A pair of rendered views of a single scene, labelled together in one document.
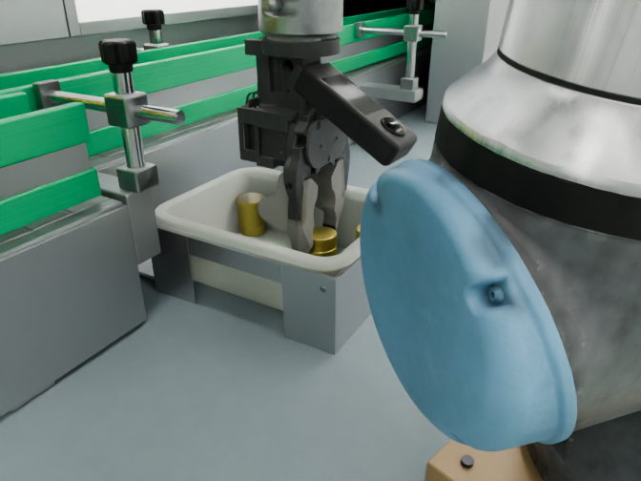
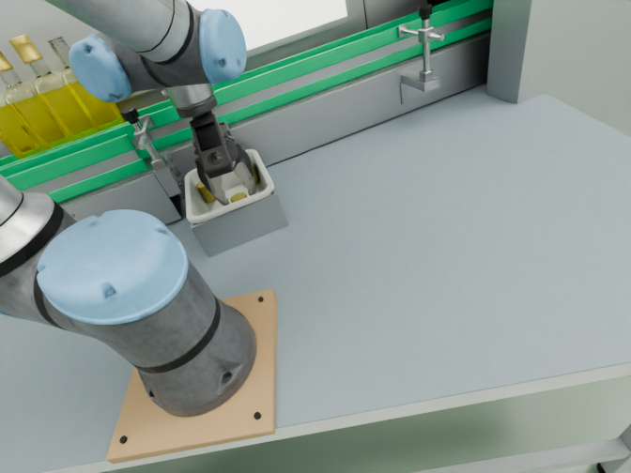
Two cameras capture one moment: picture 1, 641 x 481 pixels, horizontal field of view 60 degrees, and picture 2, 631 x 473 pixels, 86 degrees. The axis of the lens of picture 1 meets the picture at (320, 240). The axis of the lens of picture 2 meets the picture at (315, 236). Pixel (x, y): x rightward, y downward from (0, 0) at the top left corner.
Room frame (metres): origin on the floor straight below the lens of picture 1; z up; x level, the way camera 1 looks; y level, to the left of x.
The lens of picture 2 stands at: (0.24, -0.57, 1.16)
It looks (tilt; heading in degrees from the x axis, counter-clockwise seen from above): 39 degrees down; 52
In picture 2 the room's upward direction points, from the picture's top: 18 degrees counter-clockwise
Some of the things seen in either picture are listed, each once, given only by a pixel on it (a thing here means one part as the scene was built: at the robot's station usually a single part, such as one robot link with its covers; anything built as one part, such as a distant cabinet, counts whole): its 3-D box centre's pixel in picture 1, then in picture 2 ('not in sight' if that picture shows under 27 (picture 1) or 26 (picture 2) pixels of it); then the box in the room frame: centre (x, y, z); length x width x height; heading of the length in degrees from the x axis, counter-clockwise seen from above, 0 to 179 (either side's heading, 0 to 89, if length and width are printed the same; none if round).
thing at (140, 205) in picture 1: (112, 214); (169, 173); (0.48, 0.20, 0.85); 0.09 x 0.04 x 0.07; 60
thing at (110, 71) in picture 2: not in sight; (130, 60); (0.44, -0.04, 1.10); 0.11 x 0.11 x 0.08; 21
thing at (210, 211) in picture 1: (283, 241); (233, 196); (0.53, 0.04, 0.80); 0.22 x 0.17 x 0.09; 60
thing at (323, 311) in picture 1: (262, 243); (232, 193); (0.54, 0.06, 0.79); 0.27 x 0.17 x 0.08; 60
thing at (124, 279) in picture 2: not in sight; (131, 284); (0.25, -0.22, 0.94); 0.13 x 0.12 x 0.14; 111
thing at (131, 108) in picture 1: (109, 114); (146, 136); (0.48, 0.18, 0.95); 0.17 x 0.03 x 0.12; 60
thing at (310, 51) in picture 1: (295, 103); (209, 132); (0.53, 0.02, 0.94); 0.09 x 0.08 x 0.12; 59
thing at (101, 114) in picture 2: not in sight; (103, 114); (0.47, 0.34, 0.99); 0.06 x 0.06 x 0.21; 59
